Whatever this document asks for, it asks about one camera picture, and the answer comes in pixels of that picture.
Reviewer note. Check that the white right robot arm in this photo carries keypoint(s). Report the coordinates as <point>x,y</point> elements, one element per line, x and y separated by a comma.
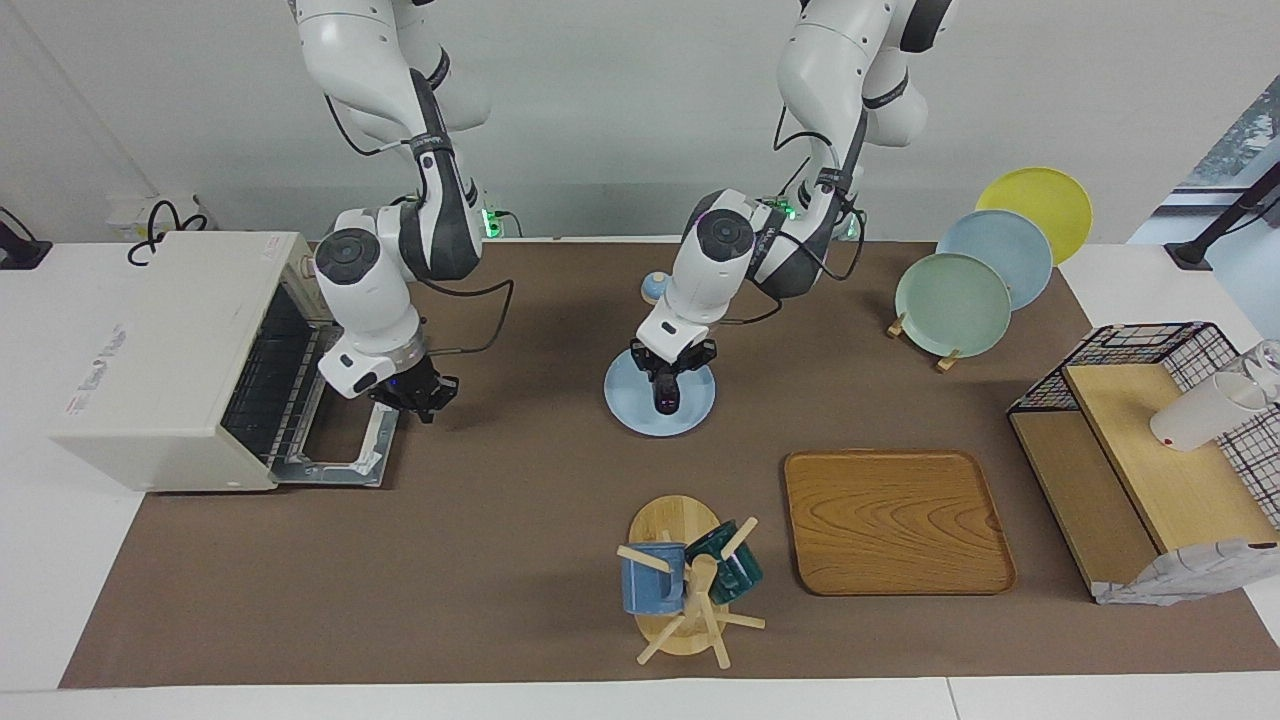
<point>375,290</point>

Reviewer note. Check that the wooden plate rack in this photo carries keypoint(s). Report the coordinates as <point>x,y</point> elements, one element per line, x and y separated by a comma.
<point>946,362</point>

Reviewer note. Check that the yellow plate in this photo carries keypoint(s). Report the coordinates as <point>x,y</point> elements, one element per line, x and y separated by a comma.
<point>1040,205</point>

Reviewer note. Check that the dark green mug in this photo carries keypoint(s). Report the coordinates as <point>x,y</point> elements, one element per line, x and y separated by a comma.
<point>735,570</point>

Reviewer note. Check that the wooden serving tray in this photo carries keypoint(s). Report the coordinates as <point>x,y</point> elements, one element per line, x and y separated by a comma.
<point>900,520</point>

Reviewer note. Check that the brown table mat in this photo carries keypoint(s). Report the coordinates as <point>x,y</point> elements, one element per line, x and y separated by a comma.
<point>400,560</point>

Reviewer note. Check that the white cup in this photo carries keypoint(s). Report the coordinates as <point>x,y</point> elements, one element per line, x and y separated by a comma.
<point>1200,415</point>

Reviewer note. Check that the black stand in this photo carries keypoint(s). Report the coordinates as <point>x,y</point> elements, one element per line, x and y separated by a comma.
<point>1225,220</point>

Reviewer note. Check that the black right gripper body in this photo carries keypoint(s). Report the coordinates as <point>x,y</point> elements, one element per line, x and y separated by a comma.
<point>415,385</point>

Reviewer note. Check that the white grid patterned cloth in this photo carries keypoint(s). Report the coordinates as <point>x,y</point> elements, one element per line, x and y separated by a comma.
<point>1180,580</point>

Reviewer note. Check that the wooden mug tree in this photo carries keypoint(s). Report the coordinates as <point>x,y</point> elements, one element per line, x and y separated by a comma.
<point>675,520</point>

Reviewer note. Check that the glass oven door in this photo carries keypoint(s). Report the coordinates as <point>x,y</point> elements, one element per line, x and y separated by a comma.
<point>340,470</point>

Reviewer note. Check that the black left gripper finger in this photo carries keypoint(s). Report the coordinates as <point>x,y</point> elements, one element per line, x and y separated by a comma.
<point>677,380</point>
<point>659,385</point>

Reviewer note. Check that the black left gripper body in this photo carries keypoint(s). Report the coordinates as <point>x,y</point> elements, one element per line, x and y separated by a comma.
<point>675,360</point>

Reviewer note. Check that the dark purple eggplant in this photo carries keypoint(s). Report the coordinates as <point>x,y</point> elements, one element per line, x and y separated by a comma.
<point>667,405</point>

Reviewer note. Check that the light blue racked plate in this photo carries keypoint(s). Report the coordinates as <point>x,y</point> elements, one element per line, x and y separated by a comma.
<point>1010,250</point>

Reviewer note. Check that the pale green plate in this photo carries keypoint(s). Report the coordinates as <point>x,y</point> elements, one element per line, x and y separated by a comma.
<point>950,305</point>

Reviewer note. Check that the clear glass cup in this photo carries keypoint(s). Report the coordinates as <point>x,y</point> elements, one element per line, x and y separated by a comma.
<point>1265,365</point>

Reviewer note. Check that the blue mug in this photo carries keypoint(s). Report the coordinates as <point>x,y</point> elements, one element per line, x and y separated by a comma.
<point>650,585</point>

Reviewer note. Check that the beige toaster oven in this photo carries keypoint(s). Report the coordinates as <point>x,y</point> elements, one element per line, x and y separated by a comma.
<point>150,380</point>

